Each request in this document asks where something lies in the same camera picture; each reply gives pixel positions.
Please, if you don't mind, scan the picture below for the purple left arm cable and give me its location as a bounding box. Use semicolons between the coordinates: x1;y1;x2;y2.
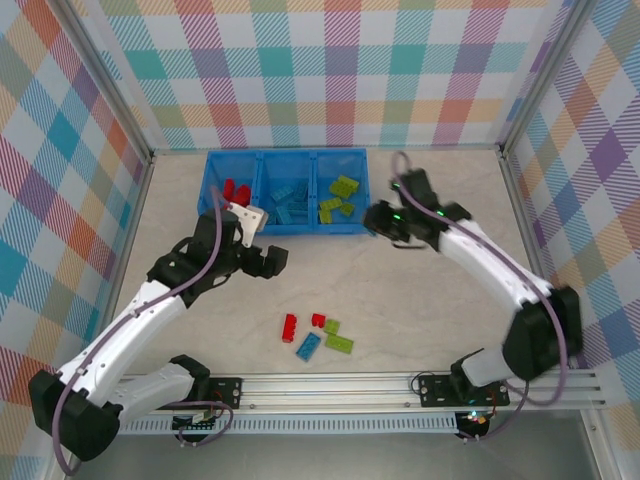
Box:
52;184;236;476

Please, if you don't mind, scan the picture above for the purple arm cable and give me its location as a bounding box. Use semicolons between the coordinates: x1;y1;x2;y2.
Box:
52;184;236;476
389;149;571;444

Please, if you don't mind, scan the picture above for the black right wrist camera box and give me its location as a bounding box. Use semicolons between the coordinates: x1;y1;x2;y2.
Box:
392;168;436;206

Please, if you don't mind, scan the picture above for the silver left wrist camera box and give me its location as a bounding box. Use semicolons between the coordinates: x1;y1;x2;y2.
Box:
230;203;270;249

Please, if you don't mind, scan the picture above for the aluminium frame side rail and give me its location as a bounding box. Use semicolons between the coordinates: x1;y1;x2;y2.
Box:
107;153;156;301
499;149;576;371

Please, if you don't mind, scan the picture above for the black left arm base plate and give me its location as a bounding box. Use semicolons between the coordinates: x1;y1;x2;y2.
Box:
207;377;245;411

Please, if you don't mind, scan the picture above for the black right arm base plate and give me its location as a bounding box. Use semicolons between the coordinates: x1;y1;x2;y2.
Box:
417;373;511;409

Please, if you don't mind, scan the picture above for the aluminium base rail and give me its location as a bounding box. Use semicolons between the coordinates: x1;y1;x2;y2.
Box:
114;372;609;414

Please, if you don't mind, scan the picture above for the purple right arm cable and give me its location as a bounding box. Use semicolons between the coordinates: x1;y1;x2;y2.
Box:
389;149;571;444

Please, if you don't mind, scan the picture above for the aluminium frame post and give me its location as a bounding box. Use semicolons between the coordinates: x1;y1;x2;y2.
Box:
57;0;154;164
499;0;601;156

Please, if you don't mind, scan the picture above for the white slotted cable duct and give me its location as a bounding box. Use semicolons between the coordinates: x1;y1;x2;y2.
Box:
119;416;459;436

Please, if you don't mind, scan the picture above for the aluminium frame leg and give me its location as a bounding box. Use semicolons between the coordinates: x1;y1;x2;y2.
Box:
579;407;619;480

